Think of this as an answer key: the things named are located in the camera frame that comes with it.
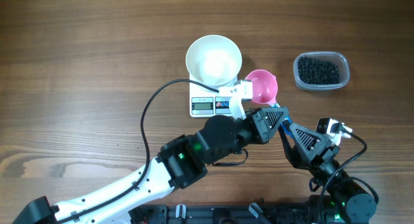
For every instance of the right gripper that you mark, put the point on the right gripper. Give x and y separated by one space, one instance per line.
317 151

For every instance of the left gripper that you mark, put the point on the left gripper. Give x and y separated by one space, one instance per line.
264 131

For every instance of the pink scoop blue handle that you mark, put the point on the pink scoop blue handle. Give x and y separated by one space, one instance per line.
265 89

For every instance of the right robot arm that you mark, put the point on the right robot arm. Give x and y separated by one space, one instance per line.
355 201

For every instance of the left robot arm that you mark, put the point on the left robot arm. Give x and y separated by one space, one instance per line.
178 164

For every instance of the white digital kitchen scale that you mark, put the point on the white digital kitchen scale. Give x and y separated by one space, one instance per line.
205 103

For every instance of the white bowl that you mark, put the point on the white bowl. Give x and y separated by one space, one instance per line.
213 60

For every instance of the black beans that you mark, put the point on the black beans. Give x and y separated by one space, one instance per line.
318 72

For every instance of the clear plastic container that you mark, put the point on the clear plastic container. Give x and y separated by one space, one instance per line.
329 56

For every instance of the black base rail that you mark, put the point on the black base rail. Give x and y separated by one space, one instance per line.
289 213

